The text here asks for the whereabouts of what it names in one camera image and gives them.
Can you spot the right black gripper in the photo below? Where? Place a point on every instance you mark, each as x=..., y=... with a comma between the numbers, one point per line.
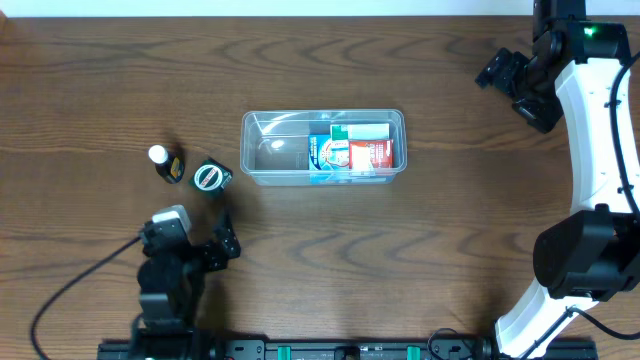
x=516, y=81

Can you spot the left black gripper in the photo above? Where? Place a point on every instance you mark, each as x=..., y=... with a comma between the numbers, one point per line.
x=198, y=251

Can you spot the green Zam-Buk ointment box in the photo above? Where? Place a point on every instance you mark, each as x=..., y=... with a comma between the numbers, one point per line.
x=211, y=177

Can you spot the dark syrup bottle white cap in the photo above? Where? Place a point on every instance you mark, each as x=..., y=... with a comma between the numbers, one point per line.
x=168, y=165

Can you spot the blue cooling patch box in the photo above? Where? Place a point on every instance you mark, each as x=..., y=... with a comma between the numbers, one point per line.
x=329, y=163

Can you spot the white green medicine box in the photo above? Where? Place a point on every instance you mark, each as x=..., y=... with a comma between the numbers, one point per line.
x=378, y=131

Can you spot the red medicine box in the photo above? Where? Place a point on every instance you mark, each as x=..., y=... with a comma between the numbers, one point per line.
x=369, y=155

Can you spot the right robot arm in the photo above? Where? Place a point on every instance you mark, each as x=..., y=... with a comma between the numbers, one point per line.
x=578, y=72

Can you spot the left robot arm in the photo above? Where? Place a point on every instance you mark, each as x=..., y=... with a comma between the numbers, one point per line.
x=172, y=282

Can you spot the clear plastic container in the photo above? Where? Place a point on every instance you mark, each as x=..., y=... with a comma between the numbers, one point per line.
x=275, y=149

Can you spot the black mounting rail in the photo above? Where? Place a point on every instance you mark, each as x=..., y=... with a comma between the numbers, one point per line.
x=438, y=348

